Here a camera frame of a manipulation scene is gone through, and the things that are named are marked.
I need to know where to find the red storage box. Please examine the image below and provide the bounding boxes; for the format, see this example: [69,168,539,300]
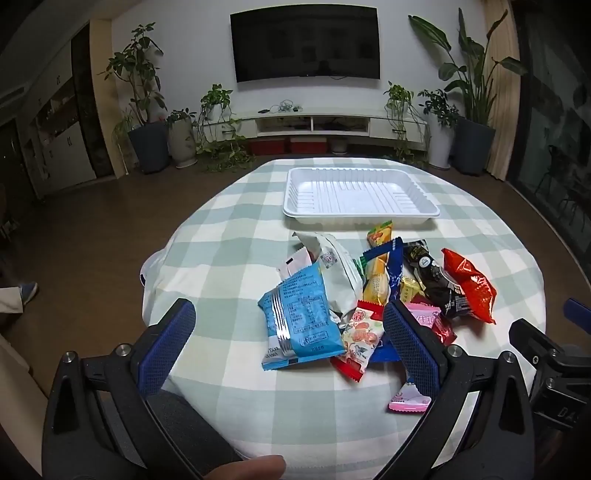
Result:
[290,137,329,154]
[250,138,290,156]

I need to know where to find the orange packet with green edge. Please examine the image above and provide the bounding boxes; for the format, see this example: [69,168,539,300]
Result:
[367,220,393,247]

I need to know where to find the trailing pothos in white pot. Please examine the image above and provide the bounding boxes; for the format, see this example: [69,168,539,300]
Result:
[196,84,257,172]

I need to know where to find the light blue snack packet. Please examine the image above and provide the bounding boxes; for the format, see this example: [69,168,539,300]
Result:
[257,262,347,371]

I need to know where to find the pink snack packet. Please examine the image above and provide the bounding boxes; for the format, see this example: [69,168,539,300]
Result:
[409,295,444,328]

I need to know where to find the beige curtain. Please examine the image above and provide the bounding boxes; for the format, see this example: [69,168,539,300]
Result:
[482,0,522,182]

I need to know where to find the glass sliding door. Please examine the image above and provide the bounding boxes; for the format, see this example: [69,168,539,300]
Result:
[508,9,591,273]

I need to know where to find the small pale pink packet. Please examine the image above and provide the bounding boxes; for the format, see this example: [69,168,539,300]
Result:
[278,247,315,280]

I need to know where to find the green white checked tablecloth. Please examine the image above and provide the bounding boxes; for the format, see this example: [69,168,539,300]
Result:
[141,157,548,467]

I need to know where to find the beige wooden pillar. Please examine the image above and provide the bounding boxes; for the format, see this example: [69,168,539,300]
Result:
[89,18,132,178]

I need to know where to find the plant in cream ceramic pot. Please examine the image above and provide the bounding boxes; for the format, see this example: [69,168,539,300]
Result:
[166,108,198,169]

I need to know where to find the black snack packet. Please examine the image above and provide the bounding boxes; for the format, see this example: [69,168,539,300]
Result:
[403,240,467,319]

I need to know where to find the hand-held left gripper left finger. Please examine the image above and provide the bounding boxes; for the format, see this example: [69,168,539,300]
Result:
[41,298,205,480]

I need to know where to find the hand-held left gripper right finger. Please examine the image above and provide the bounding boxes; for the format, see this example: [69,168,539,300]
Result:
[374,301,537,480]

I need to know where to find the trailing plant with thin vines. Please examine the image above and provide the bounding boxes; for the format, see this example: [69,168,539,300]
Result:
[383,82,428,167]

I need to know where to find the plant in tall white pot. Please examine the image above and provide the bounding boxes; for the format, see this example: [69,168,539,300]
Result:
[418,89,460,169]

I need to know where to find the black wall television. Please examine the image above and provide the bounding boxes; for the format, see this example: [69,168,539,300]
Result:
[230,6,382,84]

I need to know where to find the gold snack packet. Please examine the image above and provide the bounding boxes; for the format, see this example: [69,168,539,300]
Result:
[399,276,426,303]

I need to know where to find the beige trouser leg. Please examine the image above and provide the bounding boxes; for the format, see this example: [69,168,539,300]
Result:
[0,286,24,315]

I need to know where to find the small dark red packet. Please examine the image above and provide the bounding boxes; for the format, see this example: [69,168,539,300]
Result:
[431,314,458,346]

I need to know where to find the pink white cartoon packet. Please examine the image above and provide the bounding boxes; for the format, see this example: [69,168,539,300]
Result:
[388,376,432,415]

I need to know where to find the person's left hand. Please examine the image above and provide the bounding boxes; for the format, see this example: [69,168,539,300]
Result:
[205,455,286,480]

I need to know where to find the white television cabinet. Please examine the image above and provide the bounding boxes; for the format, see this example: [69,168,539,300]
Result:
[198,110,430,153]

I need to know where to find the white plastic tray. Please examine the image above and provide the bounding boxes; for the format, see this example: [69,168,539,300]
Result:
[283,167,441,227]

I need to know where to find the white wall cabinet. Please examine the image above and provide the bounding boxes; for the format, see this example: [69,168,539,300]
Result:
[28,69,98,195]

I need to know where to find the dark blue yellow cake packet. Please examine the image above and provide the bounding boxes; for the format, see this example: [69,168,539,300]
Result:
[360,237,407,363]

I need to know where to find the red white snack packet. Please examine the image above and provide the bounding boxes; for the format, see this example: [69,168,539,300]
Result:
[330,300,386,383]

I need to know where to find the tangle of cables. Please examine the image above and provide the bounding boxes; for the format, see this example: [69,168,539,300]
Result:
[259,100,303,114]

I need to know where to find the large leafy plant dark pot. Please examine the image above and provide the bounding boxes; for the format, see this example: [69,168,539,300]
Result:
[409,8,527,175]

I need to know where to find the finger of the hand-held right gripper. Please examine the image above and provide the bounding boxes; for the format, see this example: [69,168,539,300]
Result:
[510,318,568,370]
[562,298,591,334]

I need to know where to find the tall plant in blue pot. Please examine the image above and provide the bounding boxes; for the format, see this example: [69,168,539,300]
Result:
[105,23,171,175]

